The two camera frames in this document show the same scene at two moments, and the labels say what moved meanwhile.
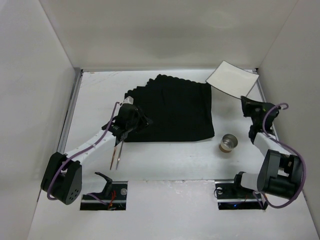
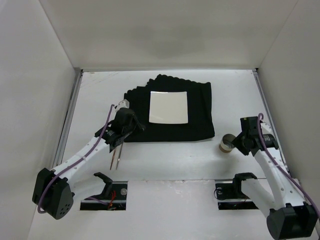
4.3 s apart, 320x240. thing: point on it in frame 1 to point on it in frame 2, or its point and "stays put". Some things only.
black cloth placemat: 179,109 stays put
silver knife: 119,154 stays put
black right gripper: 250,107 to 238,144
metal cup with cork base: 228,142 stays put
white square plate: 233,79 to 168,107
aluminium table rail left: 78,76 stays put
